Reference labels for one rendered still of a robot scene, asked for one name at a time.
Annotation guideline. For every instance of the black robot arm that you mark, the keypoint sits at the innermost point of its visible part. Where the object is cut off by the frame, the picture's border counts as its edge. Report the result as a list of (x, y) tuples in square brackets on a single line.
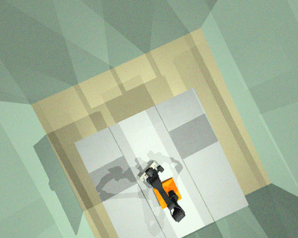
[(170, 199)]

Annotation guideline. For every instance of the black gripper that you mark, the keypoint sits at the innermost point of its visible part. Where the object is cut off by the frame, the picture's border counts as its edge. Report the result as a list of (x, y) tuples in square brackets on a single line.
[(159, 168)]

